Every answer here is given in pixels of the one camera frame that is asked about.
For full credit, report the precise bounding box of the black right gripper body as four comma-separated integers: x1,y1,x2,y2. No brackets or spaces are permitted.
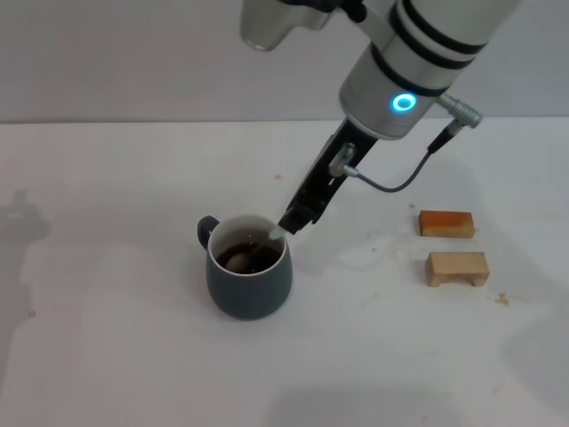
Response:
288,117,379,223

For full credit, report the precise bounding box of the blue handled metal spoon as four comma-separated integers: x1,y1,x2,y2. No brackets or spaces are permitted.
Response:
225,225,286,272

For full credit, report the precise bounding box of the grey ceramic cup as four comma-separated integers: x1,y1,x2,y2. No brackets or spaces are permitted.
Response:
196,214,294,321

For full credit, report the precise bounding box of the dark coffee liquid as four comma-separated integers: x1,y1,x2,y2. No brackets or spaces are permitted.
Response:
215,241,284,275

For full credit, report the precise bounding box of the orange stained wooden block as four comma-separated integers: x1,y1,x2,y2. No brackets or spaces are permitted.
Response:
418,210,476,239

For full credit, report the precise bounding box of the light notched wooden block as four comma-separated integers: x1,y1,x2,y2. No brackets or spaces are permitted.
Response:
425,251,491,289

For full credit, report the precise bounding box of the grey gripper cable with connectors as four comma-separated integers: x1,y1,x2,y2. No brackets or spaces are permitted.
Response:
328,92,485,193

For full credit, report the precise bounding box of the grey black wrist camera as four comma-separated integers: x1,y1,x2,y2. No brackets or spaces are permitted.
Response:
239,0,370,52

